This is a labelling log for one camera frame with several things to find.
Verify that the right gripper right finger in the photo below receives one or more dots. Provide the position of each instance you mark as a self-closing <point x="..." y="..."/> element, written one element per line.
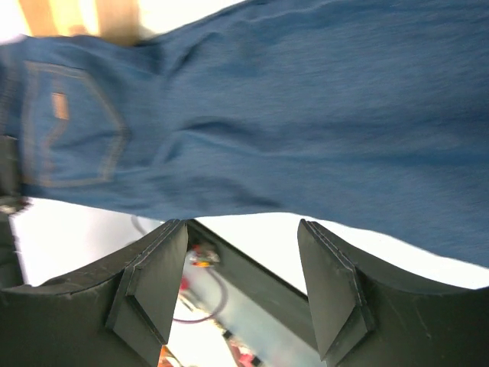
<point x="368" y="312"/>

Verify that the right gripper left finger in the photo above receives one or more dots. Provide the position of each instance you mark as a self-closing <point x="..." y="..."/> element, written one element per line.
<point x="116" y="311"/>

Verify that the dark blue denim trousers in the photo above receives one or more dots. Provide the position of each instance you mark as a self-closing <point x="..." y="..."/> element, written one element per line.
<point x="373" y="114"/>

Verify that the wooden clothes rack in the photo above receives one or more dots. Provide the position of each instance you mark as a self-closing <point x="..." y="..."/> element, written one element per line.
<point x="116" y="21"/>

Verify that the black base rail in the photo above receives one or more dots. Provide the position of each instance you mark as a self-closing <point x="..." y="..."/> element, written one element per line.
<point x="277" y="297"/>

